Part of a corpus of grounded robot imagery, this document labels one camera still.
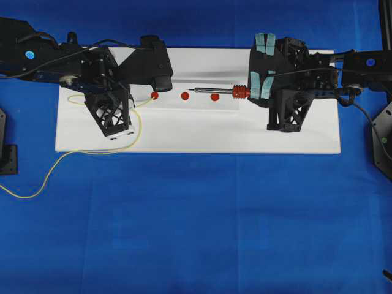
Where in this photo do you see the black table frame rail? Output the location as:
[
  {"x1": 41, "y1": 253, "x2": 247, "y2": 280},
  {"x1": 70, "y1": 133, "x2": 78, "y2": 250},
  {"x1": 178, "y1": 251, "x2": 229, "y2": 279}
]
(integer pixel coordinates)
[{"x1": 379, "y1": 0, "x2": 392, "y2": 51}]

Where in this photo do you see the red mark dot right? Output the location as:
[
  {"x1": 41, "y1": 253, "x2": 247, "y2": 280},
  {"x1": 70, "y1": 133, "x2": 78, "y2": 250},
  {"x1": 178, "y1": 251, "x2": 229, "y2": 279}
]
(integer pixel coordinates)
[{"x1": 210, "y1": 93, "x2": 220, "y2": 102}]

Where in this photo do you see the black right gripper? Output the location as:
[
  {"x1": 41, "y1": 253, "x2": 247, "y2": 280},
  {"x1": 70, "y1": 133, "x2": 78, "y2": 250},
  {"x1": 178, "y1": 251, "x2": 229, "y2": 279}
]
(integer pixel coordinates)
[{"x1": 248, "y1": 33, "x2": 343, "y2": 107}]

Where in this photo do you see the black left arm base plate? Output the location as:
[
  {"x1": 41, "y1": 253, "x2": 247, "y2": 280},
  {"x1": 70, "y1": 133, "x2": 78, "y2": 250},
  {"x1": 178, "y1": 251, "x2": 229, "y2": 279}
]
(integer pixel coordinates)
[{"x1": 0, "y1": 110, "x2": 18, "y2": 176}]

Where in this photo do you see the red mark dot middle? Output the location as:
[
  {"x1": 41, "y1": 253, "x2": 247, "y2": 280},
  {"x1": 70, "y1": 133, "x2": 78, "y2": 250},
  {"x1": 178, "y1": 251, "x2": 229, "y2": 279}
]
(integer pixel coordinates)
[{"x1": 181, "y1": 92, "x2": 189, "y2": 100}]

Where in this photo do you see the red mark dot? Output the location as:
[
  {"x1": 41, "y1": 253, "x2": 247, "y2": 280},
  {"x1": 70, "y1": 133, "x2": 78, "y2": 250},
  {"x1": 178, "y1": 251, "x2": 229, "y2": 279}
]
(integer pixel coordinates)
[
  {"x1": 210, "y1": 93, "x2": 220, "y2": 102},
  {"x1": 151, "y1": 91, "x2": 159, "y2": 100},
  {"x1": 181, "y1": 92, "x2": 189, "y2": 100}
]

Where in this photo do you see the white foam board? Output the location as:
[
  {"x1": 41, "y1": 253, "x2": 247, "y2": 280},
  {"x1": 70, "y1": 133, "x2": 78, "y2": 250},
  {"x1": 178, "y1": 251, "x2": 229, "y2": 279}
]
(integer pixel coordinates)
[{"x1": 55, "y1": 48, "x2": 341, "y2": 154}]

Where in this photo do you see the red handled soldering iron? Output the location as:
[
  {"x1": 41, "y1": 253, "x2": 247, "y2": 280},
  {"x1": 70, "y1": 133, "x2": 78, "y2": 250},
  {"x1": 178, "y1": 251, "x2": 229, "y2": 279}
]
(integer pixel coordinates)
[{"x1": 189, "y1": 85, "x2": 251, "y2": 99}]

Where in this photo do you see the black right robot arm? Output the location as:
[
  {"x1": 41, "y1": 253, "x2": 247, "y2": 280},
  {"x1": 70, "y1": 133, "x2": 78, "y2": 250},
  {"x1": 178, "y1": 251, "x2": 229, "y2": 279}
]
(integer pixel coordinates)
[{"x1": 245, "y1": 33, "x2": 391, "y2": 117}]

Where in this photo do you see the black right camera cable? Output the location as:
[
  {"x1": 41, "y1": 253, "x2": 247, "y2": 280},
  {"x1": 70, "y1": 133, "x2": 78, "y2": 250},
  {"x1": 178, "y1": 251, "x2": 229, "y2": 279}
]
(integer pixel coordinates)
[{"x1": 272, "y1": 67, "x2": 392, "y2": 145}]

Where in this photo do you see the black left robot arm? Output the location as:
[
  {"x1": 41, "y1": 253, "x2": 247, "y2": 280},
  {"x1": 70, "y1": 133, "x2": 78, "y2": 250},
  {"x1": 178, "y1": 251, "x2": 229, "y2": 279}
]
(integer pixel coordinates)
[{"x1": 1, "y1": 17, "x2": 173, "y2": 109}]

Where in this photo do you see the red mark dot left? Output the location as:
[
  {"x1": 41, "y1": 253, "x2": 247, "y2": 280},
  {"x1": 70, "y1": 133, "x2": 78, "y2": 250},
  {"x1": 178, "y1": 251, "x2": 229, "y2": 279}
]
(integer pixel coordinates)
[{"x1": 151, "y1": 91, "x2": 159, "y2": 100}]

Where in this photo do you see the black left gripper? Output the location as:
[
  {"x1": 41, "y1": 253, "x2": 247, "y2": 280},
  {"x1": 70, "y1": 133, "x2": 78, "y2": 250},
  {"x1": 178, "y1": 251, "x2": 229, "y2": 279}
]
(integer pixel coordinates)
[{"x1": 80, "y1": 35, "x2": 173, "y2": 107}]

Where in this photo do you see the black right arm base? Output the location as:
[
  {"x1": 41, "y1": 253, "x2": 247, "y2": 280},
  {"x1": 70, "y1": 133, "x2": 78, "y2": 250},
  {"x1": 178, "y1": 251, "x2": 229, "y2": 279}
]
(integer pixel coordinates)
[{"x1": 372, "y1": 103, "x2": 391, "y2": 180}]

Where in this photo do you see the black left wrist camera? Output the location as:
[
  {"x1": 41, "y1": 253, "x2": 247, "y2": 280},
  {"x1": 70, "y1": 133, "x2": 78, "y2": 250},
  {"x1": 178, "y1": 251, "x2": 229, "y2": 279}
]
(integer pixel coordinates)
[{"x1": 85, "y1": 89, "x2": 134, "y2": 140}]

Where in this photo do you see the yellow solder wire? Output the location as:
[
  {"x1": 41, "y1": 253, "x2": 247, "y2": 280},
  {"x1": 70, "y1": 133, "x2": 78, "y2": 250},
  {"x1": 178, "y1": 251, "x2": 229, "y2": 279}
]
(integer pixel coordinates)
[{"x1": 0, "y1": 93, "x2": 156, "y2": 199}]

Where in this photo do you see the blue table mat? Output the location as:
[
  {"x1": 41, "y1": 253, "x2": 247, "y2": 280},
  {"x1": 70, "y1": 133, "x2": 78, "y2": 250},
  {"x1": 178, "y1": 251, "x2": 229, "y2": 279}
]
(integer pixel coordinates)
[{"x1": 1, "y1": 1, "x2": 391, "y2": 293}]

